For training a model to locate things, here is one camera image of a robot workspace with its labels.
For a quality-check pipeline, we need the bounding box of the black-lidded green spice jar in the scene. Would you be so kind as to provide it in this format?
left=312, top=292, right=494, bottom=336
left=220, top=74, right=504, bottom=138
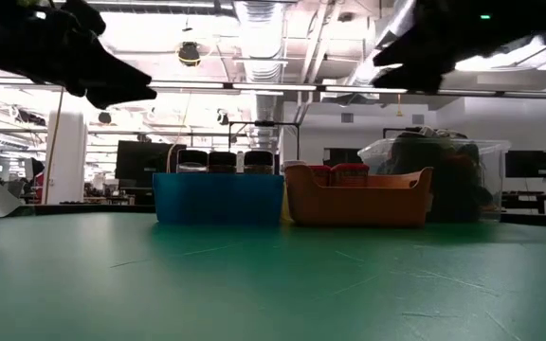
left=243, top=150, right=275, bottom=175

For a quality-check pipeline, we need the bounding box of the black overhead light bar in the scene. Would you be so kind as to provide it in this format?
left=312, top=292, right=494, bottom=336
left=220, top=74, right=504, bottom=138
left=0, top=78, right=546, bottom=100

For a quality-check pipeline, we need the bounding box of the black ceiling dome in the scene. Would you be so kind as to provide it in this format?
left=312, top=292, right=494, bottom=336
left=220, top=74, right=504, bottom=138
left=177, top=41, right=202, bottom=67

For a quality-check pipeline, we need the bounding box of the black metal frame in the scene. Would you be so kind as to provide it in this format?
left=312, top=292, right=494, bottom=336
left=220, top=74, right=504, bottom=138
left=227, top=120, right=301, bottom=162

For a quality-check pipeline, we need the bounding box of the blue plastic bin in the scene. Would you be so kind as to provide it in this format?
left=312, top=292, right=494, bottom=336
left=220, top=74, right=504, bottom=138
left=153, top=171, right=285, bottom=225

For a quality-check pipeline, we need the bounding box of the orange plastic bin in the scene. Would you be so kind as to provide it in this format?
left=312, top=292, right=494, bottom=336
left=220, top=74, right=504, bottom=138
left=283, top=164, right=434, bottom=228

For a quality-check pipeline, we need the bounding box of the wide silver ceiling duct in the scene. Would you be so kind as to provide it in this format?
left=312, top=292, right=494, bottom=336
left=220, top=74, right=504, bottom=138
left=233, top=0, right=287, bottom=153

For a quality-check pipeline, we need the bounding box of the red-lidded paprika tin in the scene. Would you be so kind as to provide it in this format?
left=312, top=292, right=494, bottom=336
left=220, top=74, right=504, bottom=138
left=308, top=164, right=333, bottom=187
left=330, top=163, right=371, bottom=188

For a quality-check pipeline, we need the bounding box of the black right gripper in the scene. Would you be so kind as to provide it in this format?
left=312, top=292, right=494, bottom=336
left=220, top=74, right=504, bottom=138
left=372, top=0, right=516, bottom=95

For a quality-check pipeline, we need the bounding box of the small black monitor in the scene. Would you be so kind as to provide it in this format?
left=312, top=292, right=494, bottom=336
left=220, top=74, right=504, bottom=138
left=504, top=150, right=546, bottom=179

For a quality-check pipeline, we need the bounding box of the yellow plastic bin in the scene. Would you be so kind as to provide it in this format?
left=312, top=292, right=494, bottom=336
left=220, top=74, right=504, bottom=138
left=280, top=182, right=294, bottom=224

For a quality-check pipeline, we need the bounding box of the slanted silver ceiling duct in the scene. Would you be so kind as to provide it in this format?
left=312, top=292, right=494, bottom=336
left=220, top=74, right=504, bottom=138
left=346, top=0, right=426, bottom=86

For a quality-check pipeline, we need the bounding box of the white building column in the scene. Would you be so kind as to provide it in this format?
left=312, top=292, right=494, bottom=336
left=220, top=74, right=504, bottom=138
left=45, top=92, right=88, bottom=206

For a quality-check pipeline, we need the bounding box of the clear plastic storage tub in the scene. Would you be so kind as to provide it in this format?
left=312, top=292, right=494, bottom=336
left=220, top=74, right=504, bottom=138
left=356, top=126, right=512, bottom=224

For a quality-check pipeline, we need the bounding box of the large black monitor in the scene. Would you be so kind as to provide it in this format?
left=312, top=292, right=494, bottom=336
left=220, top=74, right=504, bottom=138
left=115, top=139, right=188, bottom=189

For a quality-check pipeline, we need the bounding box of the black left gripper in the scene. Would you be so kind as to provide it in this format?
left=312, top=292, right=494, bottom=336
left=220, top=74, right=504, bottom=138
left=0, top=0, right=158, bottom=111

